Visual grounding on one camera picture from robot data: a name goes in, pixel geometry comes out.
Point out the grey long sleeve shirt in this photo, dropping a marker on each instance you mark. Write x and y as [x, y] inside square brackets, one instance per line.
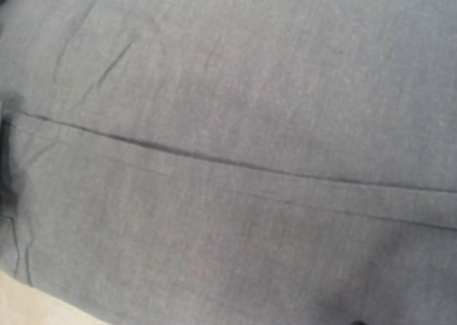
[232, 161]

